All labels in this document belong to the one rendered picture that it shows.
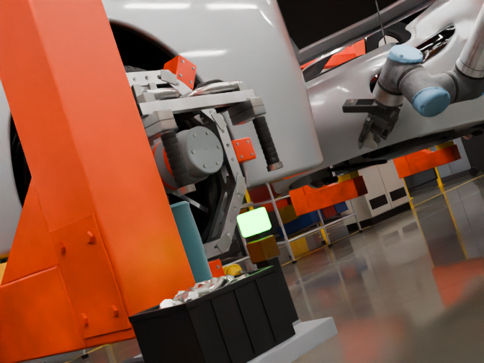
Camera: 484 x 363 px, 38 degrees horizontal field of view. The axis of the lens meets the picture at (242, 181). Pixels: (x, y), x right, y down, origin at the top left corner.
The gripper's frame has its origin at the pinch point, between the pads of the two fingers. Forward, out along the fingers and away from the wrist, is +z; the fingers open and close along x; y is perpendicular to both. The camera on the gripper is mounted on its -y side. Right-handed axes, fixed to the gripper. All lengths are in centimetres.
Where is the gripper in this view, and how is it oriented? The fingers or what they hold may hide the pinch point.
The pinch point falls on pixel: (359, 144)
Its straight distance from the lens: 222.5
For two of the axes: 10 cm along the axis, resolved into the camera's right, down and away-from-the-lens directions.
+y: 8.7, 4.5, -2.1
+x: 4.6, -5.6, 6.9
